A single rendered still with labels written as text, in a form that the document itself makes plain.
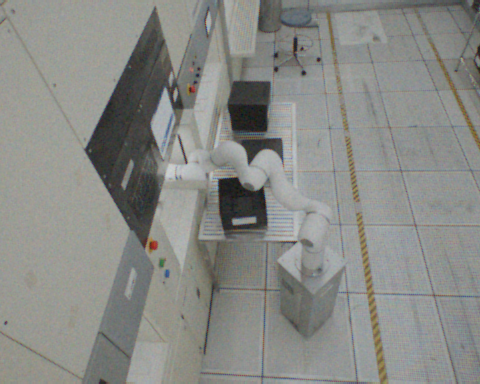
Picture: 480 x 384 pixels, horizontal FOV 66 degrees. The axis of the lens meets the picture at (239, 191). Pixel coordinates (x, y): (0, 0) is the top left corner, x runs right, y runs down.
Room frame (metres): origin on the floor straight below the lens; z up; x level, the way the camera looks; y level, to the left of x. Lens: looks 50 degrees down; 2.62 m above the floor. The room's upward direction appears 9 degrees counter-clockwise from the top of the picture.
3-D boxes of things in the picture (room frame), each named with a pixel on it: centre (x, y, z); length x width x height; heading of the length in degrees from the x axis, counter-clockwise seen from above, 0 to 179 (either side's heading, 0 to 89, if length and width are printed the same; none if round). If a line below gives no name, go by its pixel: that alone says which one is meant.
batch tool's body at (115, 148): (1.30, 0.73, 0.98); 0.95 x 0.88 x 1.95; 79
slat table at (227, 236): (1.81, -0.13, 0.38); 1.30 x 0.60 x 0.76; 169
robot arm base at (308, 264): (0.98, -0.34, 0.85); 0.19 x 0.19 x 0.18
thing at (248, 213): (1.39, -0.01, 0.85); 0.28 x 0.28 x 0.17; 87
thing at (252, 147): (1.78, -0.18, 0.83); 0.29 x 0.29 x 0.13; 81
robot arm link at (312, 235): (0.95, -0.32, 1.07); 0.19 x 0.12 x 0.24; 145
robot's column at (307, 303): (0.98, -0.34, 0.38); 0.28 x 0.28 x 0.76; 34
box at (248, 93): (2.26, -0.17, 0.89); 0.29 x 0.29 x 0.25; 74
